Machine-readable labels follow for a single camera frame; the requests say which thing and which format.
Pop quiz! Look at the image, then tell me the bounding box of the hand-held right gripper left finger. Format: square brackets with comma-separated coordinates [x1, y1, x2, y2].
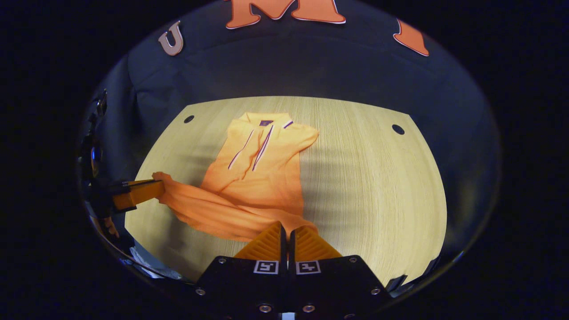
[194, 221, 289, 318]

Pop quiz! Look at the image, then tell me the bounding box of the black backdrop cloth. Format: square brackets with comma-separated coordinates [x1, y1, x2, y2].
[78, 0, 503, 289]

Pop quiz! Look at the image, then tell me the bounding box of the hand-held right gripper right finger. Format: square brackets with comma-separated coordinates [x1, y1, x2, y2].
[288, 224, 392, 318]

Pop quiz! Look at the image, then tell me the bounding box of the white plastic bag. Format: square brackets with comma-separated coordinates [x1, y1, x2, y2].
[128, 246, 184, 281]

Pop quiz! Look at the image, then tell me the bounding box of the orange T-shirt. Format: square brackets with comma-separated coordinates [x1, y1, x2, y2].
[152, 112, 320, 243]

